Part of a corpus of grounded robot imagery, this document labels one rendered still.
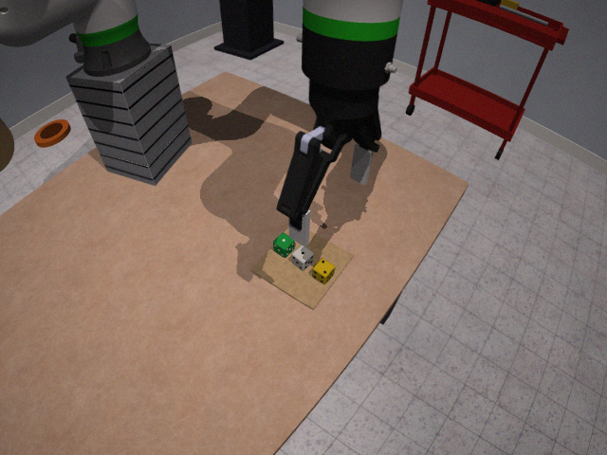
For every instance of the tan flat mat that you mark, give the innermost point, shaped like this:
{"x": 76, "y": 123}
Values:
{"x": 299, "y": 284}

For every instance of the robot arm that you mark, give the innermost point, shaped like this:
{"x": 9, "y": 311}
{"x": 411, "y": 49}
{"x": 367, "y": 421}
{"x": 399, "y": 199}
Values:
{"x": 348, "y": 45}

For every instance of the yellow die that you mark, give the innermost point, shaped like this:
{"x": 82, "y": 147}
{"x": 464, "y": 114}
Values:
{"x": 323, "y": 271}

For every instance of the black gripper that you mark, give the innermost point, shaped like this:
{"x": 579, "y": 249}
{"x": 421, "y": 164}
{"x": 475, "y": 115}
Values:
{"x": 331, "y": 107}

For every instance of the green die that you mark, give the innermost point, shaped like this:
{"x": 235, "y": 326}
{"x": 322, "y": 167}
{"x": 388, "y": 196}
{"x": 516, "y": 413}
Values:
{"x": 283, "y": 245}

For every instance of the grey die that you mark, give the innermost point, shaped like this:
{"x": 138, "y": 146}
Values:
{"x": 302, "y": 257}

